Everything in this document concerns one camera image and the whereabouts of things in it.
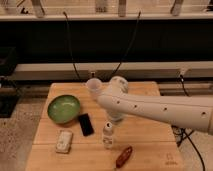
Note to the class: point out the green bowl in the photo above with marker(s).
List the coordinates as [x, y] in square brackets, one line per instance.
[63, 109]

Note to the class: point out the white rectangular box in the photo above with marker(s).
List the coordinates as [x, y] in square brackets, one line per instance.
[63, 144]

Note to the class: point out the small clear plastic bottle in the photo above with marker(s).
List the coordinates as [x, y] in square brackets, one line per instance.
[107, 135]

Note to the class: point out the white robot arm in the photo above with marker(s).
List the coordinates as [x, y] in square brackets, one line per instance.
[186, 112]

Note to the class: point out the black equipment at left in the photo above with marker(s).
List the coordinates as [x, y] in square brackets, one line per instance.
[8, 63]

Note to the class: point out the translucent plastic cup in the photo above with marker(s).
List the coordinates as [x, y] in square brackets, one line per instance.
[94, 86]

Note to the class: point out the black smartphone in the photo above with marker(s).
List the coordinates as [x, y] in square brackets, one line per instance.
[85, 124]

